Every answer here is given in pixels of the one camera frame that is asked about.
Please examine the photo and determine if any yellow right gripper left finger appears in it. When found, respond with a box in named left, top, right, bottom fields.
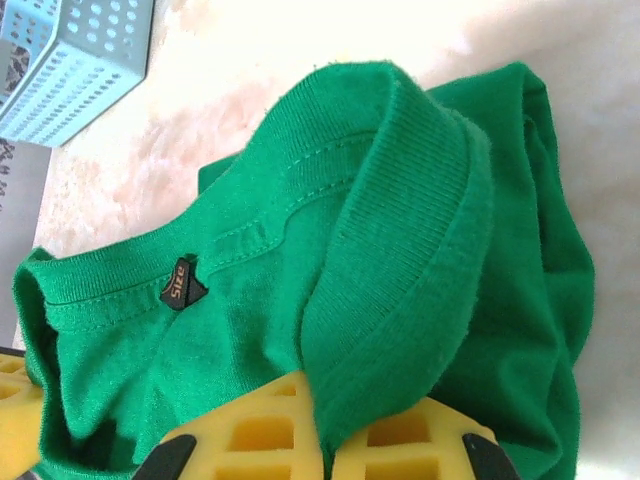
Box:
left=132, top=372, right=331, bottom=480

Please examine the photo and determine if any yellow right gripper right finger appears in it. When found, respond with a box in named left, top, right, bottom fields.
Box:
left=332, top=397, right=524, bottom=480

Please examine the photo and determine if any green t-shirt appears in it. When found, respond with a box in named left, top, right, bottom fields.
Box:
left=12, top=58, right=599, bottom=480

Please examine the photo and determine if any light blue plastic basket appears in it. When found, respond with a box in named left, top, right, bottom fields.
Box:
left=0, top=0, right=156, bottom=148

